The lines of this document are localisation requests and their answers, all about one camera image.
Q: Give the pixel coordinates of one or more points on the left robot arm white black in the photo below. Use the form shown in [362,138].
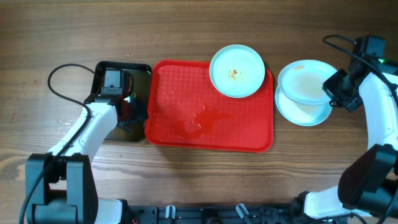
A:
[59,184]

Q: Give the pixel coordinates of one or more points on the light blue plate front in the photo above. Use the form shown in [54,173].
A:
[300,114]

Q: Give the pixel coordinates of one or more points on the black water basin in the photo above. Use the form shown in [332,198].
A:
[136,81]

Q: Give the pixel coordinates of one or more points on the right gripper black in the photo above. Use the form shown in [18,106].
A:
[329,88]

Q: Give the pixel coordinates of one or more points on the light blue plate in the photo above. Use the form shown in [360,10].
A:
[300,114]
[302,81]
[237,71]

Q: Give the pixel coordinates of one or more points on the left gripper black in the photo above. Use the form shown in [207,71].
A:
[142,108]

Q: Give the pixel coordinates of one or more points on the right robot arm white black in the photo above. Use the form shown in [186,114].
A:
[363,186]

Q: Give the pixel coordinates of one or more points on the red plastic tray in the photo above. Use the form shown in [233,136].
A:
[186,110]

